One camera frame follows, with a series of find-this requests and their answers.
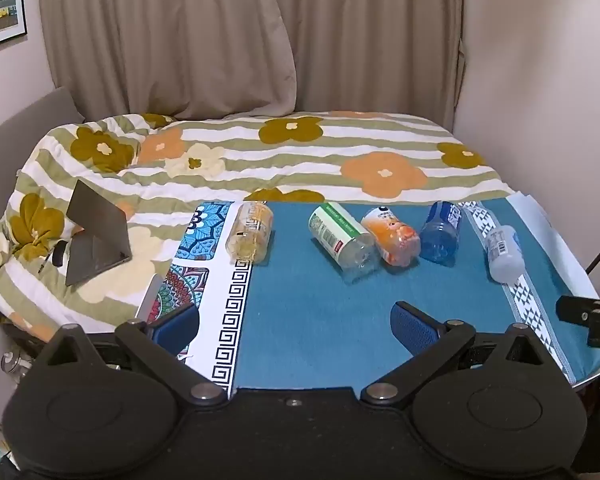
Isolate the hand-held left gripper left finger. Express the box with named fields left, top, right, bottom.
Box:
left=32, top=302, right=228, bottom=406

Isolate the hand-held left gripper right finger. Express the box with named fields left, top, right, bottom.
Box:
left=361, top=301, right=556, bottom=406

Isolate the orange printed cup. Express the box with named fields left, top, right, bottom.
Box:
left=361, top=206, right=422, bottom=267

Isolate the blue translucent cup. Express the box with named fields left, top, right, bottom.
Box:
left=419, top=201, right=462, bottom=263

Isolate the clear cup with white label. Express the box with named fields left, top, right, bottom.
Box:
left=485, top=225, right=523, bottom=282

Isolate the clear cup with green label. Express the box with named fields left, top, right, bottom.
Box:
left=308, top=202, right=382, bottom=283

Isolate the clear cup with yellow print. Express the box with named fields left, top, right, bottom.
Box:
left=226, top=201, right=274, bottom=265

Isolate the blue patterned cloth mat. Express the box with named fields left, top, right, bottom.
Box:
left=147, top=197, right=600, bottom=391

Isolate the grey tablet with folded cover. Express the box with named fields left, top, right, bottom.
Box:
left=65, top=180, right=133, bottom=287

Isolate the small dark object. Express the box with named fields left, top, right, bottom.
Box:
left=39, top=241, right=71, bottom=273

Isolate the floral striped blanket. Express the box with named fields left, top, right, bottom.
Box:
left=0, top=111, right=516, bottom=341

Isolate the grey upholstered headboard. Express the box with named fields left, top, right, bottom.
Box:
left=0, top=86, right=86, bottom=161

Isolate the beige curtain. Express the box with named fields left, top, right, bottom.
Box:
left=36, top=0, right=468, bottom=131

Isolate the black clamp mount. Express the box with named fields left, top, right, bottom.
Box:
left=556, top=295, right=600, bottom=350

